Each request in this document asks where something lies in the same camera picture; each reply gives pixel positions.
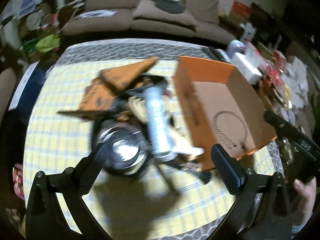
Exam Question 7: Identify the yellow plaid tablecloth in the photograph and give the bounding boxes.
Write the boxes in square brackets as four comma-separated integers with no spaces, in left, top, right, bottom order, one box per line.
[22,60,251,238]

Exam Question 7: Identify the white blue spray can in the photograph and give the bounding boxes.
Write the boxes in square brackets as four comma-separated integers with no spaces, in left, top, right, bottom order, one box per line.
[143,86,176,163]

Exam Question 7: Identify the black oval pad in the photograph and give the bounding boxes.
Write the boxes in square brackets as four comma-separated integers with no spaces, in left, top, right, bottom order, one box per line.
[152,0,185,14]

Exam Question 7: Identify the black remote control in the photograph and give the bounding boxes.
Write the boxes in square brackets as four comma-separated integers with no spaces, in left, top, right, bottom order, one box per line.
[202,47,230,63]

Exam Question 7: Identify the thin brown stick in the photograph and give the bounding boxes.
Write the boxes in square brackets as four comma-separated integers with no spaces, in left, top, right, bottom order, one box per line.
[154,162,179,196]

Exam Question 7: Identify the brown cushion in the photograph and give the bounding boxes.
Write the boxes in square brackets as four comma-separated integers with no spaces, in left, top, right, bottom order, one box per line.
[133,0,199,30]

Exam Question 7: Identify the brown sofa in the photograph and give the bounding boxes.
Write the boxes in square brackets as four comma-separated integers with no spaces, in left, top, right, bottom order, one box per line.
[61,0,235,47]

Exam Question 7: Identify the glass jar with black lid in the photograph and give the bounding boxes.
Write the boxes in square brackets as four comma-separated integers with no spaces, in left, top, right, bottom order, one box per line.
[93,124,148,176]

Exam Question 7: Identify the white tissue box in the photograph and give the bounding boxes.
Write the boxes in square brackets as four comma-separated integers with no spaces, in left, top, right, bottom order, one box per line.
[231,52,263,85]

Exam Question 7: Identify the person's right hand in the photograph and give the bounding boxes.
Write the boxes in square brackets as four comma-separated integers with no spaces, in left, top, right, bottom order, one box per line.
[292,177,317,226]

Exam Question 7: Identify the grey stone pattern table mat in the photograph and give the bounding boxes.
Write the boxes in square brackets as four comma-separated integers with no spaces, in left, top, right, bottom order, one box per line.
[56,38,219,66]

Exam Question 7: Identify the black spiral hair tie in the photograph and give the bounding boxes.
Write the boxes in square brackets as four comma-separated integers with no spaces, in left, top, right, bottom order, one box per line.
[212,109,250,152]

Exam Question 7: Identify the black makeup brush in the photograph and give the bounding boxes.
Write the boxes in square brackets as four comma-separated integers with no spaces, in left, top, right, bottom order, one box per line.
[164,160,212,184]

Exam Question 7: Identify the blue cardboard box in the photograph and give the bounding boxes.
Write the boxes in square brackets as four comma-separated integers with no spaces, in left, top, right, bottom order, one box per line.
[9,61,46,126]

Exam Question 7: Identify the orange cardboard box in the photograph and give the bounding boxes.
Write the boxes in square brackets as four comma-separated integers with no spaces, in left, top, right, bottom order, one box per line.
[172,56,276,171]

